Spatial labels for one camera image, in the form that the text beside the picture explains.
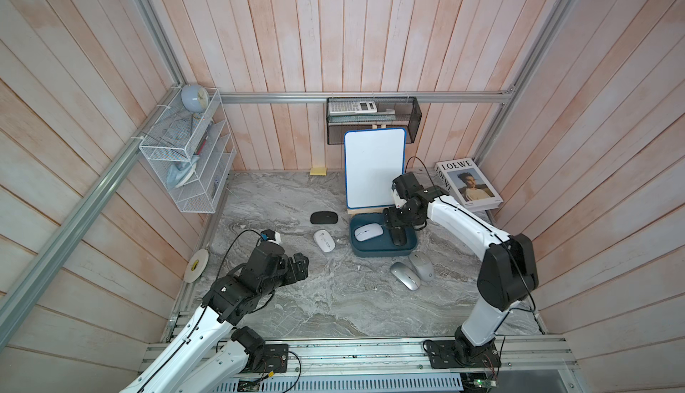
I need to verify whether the Loewe book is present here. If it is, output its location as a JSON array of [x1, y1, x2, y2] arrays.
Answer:
[[435, 158, 503, 212]]

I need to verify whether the green circuit board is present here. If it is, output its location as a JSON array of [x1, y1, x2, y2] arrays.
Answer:
[[460, 373, 498, 393]]

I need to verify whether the black rounded mouse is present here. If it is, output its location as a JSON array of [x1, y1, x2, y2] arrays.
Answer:
[[390, 227, 408, 248]]

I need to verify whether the blue framed whiteboard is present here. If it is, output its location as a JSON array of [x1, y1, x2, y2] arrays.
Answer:
[[344, 127, 407, 210]]

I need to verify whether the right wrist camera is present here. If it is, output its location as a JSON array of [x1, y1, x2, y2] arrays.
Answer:
[[392, 187, 407, 209]]

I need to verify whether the flat black mouse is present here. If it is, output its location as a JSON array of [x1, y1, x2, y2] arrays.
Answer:
[[310, 210, 339, 225]]

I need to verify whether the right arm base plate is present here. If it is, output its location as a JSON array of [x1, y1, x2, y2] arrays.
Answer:
[[423, 339, 501, 369]]

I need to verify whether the slim white mouse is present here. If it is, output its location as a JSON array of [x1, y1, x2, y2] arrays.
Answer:
[[354, 223, 384, 243]]

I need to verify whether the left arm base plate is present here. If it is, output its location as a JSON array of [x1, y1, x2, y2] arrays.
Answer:
[[215, 326, 291, 375]]

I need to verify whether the white tape roll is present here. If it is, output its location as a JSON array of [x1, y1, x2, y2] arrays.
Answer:
[[183, 249, 210, 284]]

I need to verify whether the white wire shelf rack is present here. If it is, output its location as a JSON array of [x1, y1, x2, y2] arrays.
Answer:
[[139, 87, 237, 214]]

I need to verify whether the yellow sticky note pad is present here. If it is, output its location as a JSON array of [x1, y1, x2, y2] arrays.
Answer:
[[310, 167, 328, 177]]

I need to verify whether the teal storage box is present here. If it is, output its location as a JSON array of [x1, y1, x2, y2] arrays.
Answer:
[[349, 213, 418, 257]]

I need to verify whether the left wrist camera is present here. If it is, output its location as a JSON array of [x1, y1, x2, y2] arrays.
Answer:
[[260, 229, 282, 245]]

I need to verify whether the light grey mouse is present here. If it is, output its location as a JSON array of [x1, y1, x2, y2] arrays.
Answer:
[[410, 251, 435, 282]]

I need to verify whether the silver mouse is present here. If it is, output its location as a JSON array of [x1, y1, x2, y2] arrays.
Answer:
[[390, 262, 421, 291]]

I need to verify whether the aluminium front rail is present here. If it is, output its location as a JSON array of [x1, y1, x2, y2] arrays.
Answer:
[[135, 335, 581, 382]]

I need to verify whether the white mouse with logo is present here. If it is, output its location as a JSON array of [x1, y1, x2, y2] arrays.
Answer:
[[313, 230, 335, 253]]

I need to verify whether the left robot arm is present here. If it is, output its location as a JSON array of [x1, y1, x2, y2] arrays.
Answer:
[[123, 241, 310, 392]]

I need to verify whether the white calculator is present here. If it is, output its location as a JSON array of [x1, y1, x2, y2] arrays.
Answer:
[[328, 100, 377, 116]]

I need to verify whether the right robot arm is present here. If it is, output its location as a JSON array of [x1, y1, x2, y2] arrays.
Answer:
[[384, 173, 539, 369]]

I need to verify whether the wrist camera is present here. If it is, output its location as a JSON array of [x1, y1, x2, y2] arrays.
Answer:
[[392, 187, 407, 209], [260, 229, 282, 245]]

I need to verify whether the black mesh wall basket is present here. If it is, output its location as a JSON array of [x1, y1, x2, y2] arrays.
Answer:
[[326, 96, 423, 145]]

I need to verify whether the white item in rack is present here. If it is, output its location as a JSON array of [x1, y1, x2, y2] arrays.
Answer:
[[165, 156, 199, 190]]

